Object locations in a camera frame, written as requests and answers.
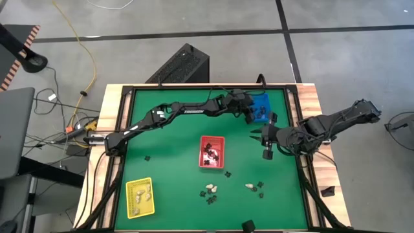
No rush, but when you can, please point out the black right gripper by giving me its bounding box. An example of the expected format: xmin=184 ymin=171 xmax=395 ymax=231
xmin=249 ymin=112 xmax=281 ymax=161

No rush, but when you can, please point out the blue plastic basket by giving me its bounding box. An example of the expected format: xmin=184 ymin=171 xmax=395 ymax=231
xmin=250 ymin=93 xmax=273 ymax=123

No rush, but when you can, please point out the red plastic basket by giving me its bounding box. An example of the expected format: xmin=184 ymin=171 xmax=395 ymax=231
xmin=198 ymin=135 xmax=226 ymax=170

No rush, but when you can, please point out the black computer tower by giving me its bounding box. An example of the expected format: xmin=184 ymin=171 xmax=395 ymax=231
xmin=145 ymin=43 xmax=210 ymax=84

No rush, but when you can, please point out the green table mat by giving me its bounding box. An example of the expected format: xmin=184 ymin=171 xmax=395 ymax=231
xmin=114 ymin=89 xmax=309 ymax=231

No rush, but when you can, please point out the grey floor device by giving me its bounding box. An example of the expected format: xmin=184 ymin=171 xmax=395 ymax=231
xmin=384 ymin=113 xmax=414 ymax=133

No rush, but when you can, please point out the yellow plastic basket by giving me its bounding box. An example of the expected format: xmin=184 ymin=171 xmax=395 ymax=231
xmin=125 ymin=177 xmax=155 ymax=219

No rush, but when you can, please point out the black power strip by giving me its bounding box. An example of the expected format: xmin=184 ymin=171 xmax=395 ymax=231
xmin=53 ymin=128 xmax=95 ymax=145

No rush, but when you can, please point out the black beam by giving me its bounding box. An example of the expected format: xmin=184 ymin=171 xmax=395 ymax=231
xmin=18 ymin=156 xmax=85 ymax=189

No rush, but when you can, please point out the black stand base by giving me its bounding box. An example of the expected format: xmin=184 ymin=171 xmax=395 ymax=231
xmin=0 ymin=23 xmax=49 ymax=74

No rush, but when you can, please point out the grey platform striped edge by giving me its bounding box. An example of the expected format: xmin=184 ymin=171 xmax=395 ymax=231
xmin=0 ymin=25 xmax=41 ymax=92

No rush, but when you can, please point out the grey cabinet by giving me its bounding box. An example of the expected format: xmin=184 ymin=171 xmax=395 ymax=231
xmin=0 ymin=86 xmax=36 ymax=181

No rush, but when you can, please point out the black device cable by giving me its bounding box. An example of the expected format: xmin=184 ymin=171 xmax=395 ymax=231
xmin=384 ymin=111 xmax=414 ymax=168

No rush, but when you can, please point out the yellow extension cable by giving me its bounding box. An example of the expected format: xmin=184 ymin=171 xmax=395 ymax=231
xmin=51 ymin=0 xmax=98 ymax=130

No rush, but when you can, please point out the white floor cable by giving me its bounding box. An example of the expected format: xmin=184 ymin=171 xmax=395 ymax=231
xmin=86 ymin=0 xmax=135 ymax=10

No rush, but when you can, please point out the black floor cable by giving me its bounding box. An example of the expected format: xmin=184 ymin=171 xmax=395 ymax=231
xmin=34 ymin=66 xmax=101 ymax=116

